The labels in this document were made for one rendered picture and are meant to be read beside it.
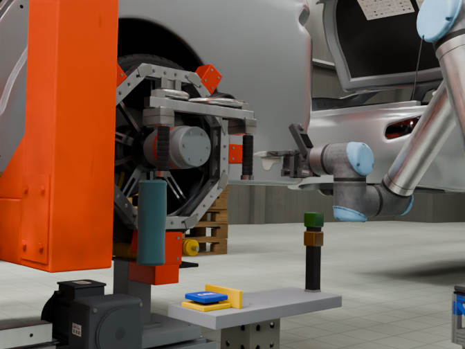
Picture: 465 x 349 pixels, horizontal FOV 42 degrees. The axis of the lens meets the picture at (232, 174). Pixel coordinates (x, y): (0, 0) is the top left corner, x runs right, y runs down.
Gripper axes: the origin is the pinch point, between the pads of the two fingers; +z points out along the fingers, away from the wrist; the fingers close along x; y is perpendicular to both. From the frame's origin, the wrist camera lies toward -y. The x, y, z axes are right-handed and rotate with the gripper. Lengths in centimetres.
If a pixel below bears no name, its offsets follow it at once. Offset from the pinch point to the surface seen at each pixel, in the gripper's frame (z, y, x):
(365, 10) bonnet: 166, -143, 281
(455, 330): -9, 68, 104
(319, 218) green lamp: -31.3, 18.6, -12.6
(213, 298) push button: -33, 36, -50
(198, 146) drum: 15.6, -2.2, -16.2
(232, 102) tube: 11.1, -17.1, -6.1
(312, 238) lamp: -30.6, 23.8, -14.3
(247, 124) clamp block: 8.1, -9.8, -2.0
